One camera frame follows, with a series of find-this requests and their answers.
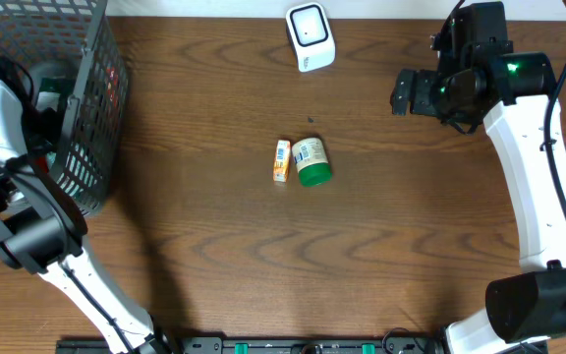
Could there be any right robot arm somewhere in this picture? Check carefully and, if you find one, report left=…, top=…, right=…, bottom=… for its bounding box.
left=390, top=52, right=566, bottom=353

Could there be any white barcode scanner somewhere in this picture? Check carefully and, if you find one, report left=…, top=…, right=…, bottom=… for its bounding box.
left=285, top=2, right=336, bottom=73

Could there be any orange tissue pack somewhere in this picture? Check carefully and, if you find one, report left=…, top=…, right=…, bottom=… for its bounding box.
left=273, top=140, right=291, bottom=183

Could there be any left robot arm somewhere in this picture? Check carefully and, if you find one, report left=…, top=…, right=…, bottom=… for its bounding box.
left=0, top=55, right=175, bottom=353

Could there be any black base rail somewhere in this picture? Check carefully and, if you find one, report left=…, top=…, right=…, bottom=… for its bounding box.
left=56, top=326, right=549, bottom=354

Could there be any grey plastic basket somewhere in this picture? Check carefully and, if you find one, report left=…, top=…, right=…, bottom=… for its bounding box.
left=0, top=0, right=129, bottom=216

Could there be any green white glove pack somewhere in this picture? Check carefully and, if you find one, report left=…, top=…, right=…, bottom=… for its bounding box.
left=35, top=78, right=76, bottom=113

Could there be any green lidded jar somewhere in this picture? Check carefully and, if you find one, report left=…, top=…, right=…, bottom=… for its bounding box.
left=292, top=138, right=332, bottom=187

